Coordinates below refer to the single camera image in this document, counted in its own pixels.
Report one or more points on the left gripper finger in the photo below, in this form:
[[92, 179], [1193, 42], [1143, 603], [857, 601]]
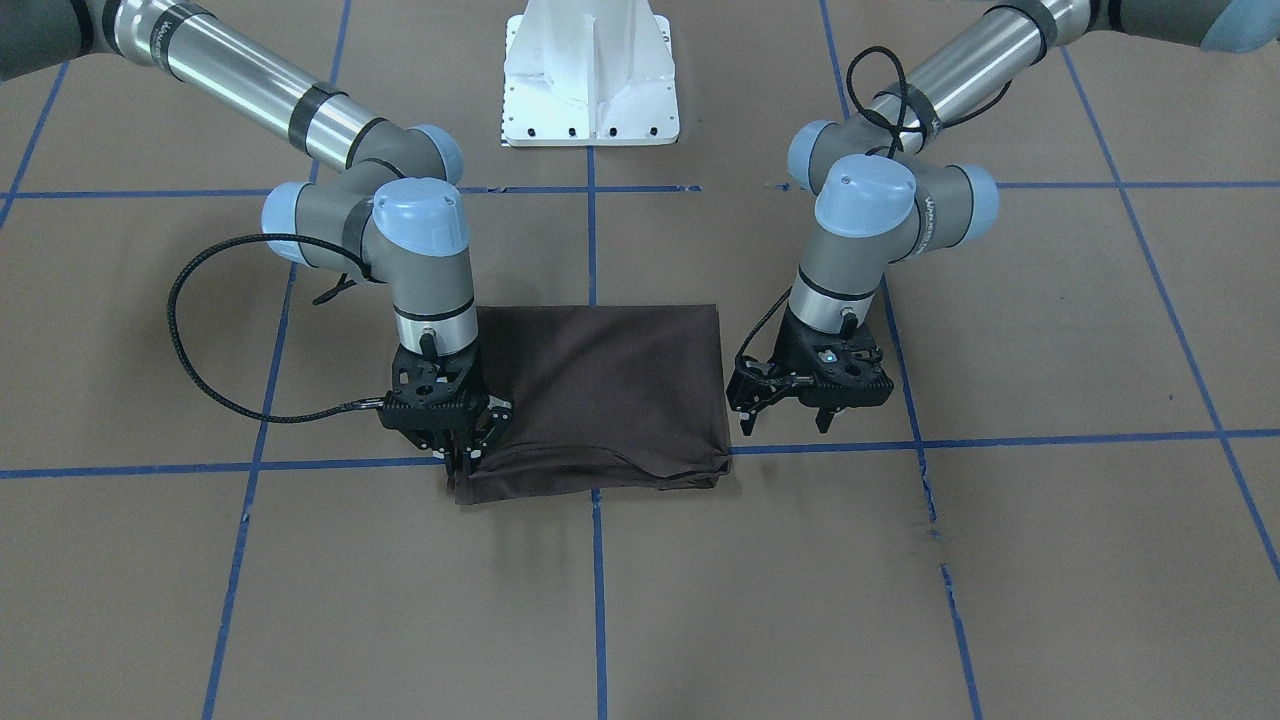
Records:
[[825, 416]]

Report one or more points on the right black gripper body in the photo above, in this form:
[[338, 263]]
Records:
[[493, 421]]

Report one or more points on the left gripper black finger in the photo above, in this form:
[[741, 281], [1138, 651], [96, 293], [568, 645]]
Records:
[[751, 401]]

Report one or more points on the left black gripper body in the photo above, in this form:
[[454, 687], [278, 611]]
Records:
[[785, 349]]

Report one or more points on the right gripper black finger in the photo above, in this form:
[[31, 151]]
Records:
[[457, 461]]

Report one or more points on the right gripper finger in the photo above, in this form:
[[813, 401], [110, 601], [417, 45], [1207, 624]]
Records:
[[490, 429]]

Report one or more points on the dark brown t-shirt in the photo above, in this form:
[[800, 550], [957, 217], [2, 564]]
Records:
[[602, 397]]

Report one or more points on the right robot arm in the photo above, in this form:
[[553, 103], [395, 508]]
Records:
[[390, 214]]

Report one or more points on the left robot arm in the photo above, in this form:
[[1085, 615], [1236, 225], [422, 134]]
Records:
[[877, 203]]

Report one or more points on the brown paper table cover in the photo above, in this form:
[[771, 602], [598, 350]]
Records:
[[1067, 510]]

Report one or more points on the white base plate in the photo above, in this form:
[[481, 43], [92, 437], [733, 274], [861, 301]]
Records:
[[589, 73]]

